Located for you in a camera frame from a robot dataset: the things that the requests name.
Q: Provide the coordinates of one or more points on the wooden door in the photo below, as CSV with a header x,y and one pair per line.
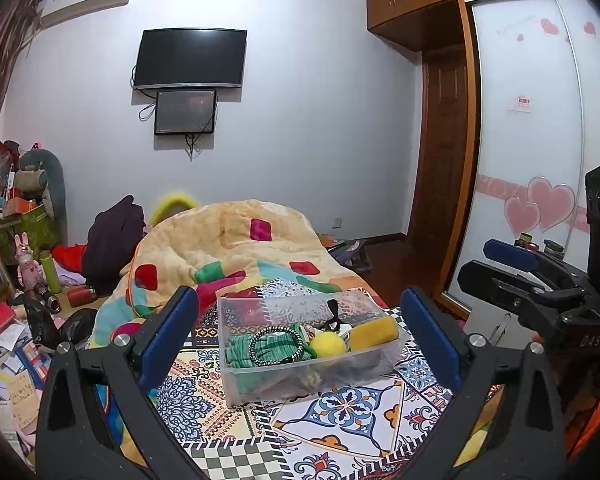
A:
x,y
440,160

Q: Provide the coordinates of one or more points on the pink rabbit toy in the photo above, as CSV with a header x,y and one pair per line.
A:
x,y
27,265

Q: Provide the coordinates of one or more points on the colourful patterned bed sheet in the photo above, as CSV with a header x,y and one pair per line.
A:
x,y
340,410

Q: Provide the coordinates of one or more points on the black plastic bag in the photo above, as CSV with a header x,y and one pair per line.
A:
x,y
55,325

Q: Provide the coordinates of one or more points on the grey backpack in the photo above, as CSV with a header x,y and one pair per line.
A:
x,y
347,251

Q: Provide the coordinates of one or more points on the white sliding wardrobe door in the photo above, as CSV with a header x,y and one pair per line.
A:
x,y
525,160

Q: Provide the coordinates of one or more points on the green knitted cloth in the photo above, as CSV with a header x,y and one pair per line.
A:
x,y
237,355

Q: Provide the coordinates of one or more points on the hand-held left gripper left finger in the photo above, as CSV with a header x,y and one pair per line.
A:
x,y
172,332

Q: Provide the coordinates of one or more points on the paper notice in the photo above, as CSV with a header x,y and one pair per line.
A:
x,y
522,105

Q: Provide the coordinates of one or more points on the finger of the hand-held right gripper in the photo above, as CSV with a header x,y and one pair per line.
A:
x,y
490,280
510,254

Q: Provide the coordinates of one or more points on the yellow plush patchwork blanket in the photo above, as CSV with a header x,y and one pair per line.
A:
x,y
220,245

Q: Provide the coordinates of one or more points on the green bottle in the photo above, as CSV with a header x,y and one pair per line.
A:
x,y
50,272

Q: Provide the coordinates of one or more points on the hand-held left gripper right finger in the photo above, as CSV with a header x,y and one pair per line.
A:
x,y
430,337

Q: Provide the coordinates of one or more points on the small black wall monitor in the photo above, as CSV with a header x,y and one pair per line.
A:
x,y
185,112

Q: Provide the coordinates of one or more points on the wall socket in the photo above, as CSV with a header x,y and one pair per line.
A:
x,y
336,222

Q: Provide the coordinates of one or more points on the striped red curtain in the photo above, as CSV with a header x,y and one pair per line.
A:
x,y
0,70

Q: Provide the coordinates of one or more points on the green paper bag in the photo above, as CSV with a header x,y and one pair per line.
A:
x,y
35,231

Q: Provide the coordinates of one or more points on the wall-mounted black television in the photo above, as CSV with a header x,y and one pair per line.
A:
x,y
190,60

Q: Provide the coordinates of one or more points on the wooden overhead cabinet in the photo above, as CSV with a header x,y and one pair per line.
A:
x,y
430,5

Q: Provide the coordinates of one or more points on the black beaded band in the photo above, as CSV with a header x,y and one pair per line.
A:
x,y
254,347

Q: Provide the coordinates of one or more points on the yellow-green fuzzy item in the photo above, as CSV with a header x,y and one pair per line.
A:
x,y
172,202

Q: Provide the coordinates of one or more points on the black binder clip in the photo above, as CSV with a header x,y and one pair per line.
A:
x,y
332,310

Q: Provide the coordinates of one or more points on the dark purple garment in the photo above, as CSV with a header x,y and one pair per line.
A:
x,y
112,240

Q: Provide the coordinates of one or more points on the yellow sponge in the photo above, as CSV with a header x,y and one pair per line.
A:
x,y
375,333

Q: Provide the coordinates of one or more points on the yellow pompom ball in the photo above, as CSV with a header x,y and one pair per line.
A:
x,y
326,345

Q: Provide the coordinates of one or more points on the clear plastic storage box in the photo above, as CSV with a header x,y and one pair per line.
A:
x,y
280,386

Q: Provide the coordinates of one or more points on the pile of papers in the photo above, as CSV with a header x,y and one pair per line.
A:
x,y
10,380

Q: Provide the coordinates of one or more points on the red bottle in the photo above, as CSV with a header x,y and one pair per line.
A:
x,y
80,295

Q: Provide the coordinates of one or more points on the grey plush toy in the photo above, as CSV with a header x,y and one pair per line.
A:
x,y
35,175

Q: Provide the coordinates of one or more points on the red cloth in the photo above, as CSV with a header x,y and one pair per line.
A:
x,y
70,258

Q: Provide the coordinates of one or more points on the dark round tin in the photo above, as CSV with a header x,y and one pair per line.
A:
x,y
553,247

